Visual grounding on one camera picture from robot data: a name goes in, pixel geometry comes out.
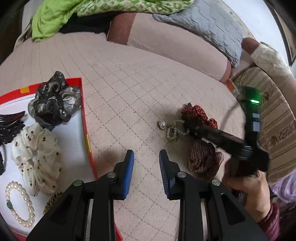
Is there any pale green bead bracelet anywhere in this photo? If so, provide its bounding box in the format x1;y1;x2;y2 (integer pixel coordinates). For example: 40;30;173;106
164;119;190;142

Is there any leopard print bracelet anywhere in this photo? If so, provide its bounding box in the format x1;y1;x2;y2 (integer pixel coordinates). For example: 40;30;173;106
43;191;64;215

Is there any pearl gold earring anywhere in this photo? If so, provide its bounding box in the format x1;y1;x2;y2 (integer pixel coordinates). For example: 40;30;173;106
158;120;167;130

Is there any red polka dot scrunchie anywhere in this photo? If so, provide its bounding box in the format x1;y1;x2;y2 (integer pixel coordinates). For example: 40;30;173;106
181;103;218;138

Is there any white cherry print scrunchie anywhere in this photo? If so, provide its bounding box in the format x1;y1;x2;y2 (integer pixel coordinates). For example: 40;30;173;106
11;123;62;196

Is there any white pearl bracelet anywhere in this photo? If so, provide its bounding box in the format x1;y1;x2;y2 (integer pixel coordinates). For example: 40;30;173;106
4;181;36;228

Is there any dark grey organza scrunchie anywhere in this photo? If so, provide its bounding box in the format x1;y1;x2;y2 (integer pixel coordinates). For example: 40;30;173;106
28;71;82;130

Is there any black beaded hair tie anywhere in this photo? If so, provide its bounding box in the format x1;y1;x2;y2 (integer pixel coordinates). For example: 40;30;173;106
0;150;6;176

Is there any black hair claw clip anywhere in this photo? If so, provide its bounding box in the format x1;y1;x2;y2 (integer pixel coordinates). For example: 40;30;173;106
0;111;25;145

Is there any person's right hand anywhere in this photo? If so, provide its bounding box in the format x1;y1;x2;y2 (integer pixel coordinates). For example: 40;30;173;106
222;159;271;222

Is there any striped floral cushion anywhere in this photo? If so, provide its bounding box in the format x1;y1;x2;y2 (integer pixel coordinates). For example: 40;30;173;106
233;67;295;184

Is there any orange white packet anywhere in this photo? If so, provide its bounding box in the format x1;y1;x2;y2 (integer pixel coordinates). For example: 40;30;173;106
225;79;240;98

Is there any red white box lid tray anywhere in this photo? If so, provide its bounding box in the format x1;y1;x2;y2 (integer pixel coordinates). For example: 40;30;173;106
1;72;134;240

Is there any pink quilted bed cover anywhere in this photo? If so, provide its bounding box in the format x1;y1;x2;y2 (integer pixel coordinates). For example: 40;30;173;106
1;33;236;240

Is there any cream patterned pillow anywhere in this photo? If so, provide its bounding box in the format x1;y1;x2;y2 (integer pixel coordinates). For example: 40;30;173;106
241;38;295;113

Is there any pink bolster pillow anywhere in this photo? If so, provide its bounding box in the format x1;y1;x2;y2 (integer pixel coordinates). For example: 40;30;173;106
107;13;232;83

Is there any grey quilted pillow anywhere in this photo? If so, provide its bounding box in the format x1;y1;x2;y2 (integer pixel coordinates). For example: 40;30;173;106
154;1;244;68

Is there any green quilted blanket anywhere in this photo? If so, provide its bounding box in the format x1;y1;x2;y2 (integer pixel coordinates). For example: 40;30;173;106
31;0;193;42

